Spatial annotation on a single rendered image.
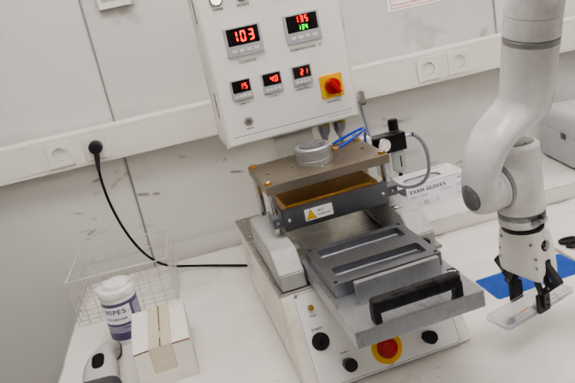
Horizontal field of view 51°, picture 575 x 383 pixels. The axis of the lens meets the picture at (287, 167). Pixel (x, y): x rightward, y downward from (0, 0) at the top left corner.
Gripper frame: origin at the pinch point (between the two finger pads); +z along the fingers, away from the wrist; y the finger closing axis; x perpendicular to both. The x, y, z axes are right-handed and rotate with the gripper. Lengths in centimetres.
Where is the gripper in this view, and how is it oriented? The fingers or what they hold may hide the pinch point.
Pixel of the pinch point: (529, 297)
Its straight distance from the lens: 128.4
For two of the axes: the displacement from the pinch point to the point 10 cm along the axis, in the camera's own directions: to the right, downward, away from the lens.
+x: -8.6, 3.0, -4.2
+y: -4.8, -1.6, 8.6
